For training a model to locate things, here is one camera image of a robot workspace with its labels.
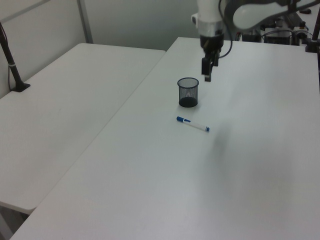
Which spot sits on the blue and white marker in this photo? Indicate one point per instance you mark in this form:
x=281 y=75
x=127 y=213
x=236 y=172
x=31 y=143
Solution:
x=193 y=124

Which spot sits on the grey metal partition post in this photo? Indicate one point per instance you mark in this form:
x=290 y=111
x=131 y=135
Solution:
x=85 y=22

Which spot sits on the black mesh pen cup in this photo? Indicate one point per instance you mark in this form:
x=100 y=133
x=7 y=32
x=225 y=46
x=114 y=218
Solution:
x=188 y=96

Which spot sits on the white side table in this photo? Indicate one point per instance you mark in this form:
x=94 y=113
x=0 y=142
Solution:
x=62 y=105

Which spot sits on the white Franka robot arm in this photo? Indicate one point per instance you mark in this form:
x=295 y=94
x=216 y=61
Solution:
x=207 y=12

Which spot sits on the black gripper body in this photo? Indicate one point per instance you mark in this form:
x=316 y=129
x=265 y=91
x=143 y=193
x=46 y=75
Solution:
x=211 y=43

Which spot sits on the metal lab equipment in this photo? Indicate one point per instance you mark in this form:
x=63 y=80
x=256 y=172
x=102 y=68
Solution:
x=282 y=32

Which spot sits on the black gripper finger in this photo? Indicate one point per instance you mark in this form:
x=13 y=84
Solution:
x=207 y=66
x=217 y=58

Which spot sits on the black camera stand pole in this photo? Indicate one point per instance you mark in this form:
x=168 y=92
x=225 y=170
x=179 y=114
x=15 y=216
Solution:
x=12 y=67

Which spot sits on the black clamp stand pole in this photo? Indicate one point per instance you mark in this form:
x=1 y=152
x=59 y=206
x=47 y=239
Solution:
x=313 y=37

